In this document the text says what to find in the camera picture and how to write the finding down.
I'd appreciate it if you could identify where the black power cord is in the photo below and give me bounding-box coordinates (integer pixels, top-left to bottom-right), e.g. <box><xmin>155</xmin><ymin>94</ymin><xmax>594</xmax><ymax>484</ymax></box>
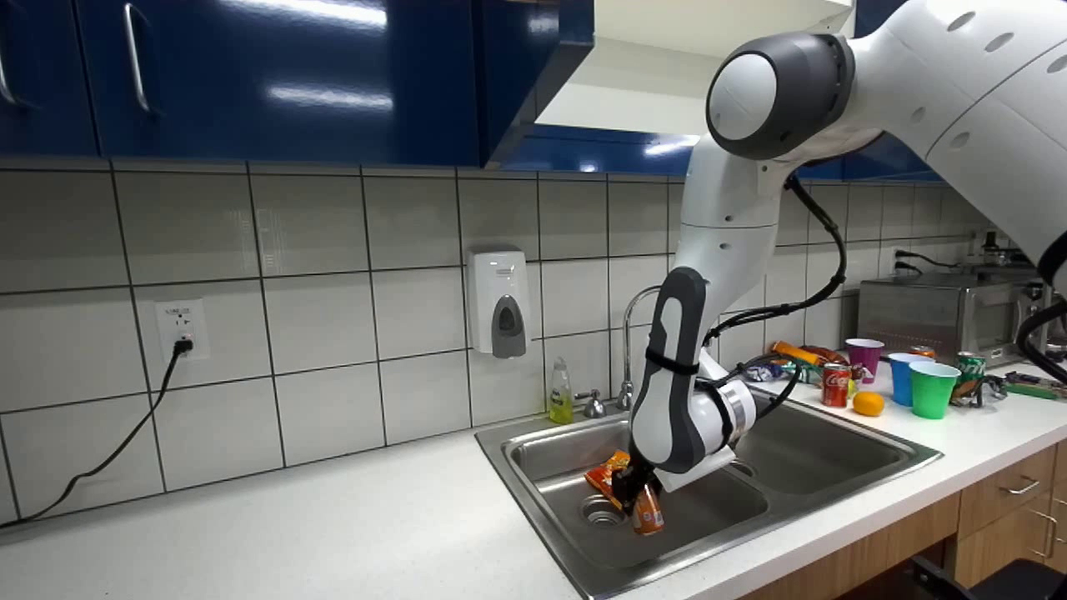
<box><xmin>0</xmin><ymin>337</ymin><xmax>197</xmax><ymax>533</ymax></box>

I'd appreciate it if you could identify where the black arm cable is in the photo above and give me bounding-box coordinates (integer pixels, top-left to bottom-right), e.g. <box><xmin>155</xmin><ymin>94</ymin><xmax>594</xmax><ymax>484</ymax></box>
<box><xmin>644</xmin><ymin>176</ymin><xmax>852</xmax><ymax>446</ymax></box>

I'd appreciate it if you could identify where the blue upper cabinet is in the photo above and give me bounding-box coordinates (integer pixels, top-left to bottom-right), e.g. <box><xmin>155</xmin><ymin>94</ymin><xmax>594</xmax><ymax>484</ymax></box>
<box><xmin>0</xmin><ymin>0</ymin><xmax>687</xmax><ymax>176</ymax></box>

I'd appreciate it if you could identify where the orange fruit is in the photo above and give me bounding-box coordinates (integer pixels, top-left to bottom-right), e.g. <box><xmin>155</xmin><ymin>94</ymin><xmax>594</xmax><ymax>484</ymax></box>
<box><xmin>855</xmin><ymin>390</ymin><xmax>885</xmax><ymax>417</ymax></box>

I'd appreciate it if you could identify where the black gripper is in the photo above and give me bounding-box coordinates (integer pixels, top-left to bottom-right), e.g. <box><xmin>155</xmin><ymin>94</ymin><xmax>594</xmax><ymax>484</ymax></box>
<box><xmin>606</xmin><ymin>456</ymin><xmax>657</xmax><ymax>518</ymax></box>

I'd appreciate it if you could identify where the chrome kitchen faucet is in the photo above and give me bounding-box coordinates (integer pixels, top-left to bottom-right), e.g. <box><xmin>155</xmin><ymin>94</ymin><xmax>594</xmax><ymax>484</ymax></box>
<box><xmin>610</xmin><ymin>284</ymin><xmax>668</xmax><ymax>414</ymax></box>

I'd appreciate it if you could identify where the wooden lower cabinet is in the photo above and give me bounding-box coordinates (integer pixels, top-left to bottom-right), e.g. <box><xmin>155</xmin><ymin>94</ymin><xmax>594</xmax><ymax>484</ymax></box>
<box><xmin>744</xmin><ymin>442</ymin><xmax>1067</xmax><ymax>600</ymax></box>

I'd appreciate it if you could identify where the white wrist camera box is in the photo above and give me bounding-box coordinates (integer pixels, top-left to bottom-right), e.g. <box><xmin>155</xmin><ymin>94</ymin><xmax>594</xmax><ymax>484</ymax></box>
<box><xmin>654</xmin><ymin>446</ymin><xmax>738</xmax><ymax>492</ymax></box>

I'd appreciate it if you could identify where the orange snack wrapper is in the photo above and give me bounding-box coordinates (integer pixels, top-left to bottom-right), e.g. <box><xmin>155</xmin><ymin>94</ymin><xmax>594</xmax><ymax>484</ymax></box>
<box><xmin>585</xmin><ymin>451</ymin><xmax>629</xmax><ymax>500</ymax></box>

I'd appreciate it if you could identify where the white wall soap dispenser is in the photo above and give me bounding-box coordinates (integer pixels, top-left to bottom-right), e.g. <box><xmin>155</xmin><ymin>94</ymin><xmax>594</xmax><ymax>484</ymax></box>
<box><xmin>470</xmin><ymin>250</ymin><xmax>530</xmax><ymax>358</ymax></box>

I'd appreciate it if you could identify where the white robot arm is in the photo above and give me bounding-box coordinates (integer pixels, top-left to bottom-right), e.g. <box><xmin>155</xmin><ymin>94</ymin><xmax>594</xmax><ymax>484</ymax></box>
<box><xmin>592</xmin><ymin>0</ymin><xmax>1067</xmax><ymax>533</ymax></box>

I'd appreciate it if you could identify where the blue left cabinet door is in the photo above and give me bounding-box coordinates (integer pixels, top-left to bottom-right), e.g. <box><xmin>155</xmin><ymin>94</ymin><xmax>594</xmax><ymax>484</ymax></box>
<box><xmin>475</xmin><ymin>0</ymin><xmax>594</xmax><ymax>165</ymax></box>

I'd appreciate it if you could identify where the green dish soap bottle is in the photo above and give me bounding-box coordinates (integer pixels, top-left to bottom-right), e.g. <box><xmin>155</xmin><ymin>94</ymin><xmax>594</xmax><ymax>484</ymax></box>
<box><xmin>545</xmin><ymin>358</ymin><xmax>575</xmax><ymax>424</ymax></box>

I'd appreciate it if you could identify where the orange soda can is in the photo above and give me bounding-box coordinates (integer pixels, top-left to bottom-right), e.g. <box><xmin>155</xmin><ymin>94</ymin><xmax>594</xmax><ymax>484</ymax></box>
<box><xmin>629</xmin><ymin>485</ymin><xmax>665</xmax><ymax>537</ymax></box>

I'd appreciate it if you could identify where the purple plastic cup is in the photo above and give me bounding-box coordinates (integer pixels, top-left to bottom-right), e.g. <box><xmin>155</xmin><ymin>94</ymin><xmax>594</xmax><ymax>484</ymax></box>
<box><xmin>844</xmin><ymin>337</ymin><xmax>885</xmax><ymax>384</ymax></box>

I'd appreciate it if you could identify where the green plastic cup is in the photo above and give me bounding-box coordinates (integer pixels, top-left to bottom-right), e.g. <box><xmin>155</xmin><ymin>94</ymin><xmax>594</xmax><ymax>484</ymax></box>
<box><xmin>910</xmin><ymin>358</ymin><xmax>962</xmax><ymax>421</ymax></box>

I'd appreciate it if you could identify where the blue plastic cup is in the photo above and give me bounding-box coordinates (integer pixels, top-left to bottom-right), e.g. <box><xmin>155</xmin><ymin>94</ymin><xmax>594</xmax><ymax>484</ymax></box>
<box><xmin>888</xmin><ymin>352</ymin><xmax>923</xmax><ymax>406</ymax></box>

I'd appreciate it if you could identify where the stainless steel double sink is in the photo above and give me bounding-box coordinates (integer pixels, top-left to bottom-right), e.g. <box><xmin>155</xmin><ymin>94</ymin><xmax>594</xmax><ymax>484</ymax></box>
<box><xmin>476</xmin><ymin>398</ymin><xmax>938</xmax><ymax>595</ymax></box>

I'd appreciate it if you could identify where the red cola can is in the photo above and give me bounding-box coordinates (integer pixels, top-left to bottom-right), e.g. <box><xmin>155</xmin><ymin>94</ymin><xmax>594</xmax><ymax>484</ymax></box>
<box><xmin>820</xmin><ymin>363</ymin><xmax>855</xmax><ymax>406</ymax></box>

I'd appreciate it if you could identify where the white wall outlet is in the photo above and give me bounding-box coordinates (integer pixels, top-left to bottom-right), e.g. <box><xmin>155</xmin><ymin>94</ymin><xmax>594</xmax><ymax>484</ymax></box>
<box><xmin>156</xmin><ymin>301</ymin><xmax>209</xmax><ymax>358</ymax></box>

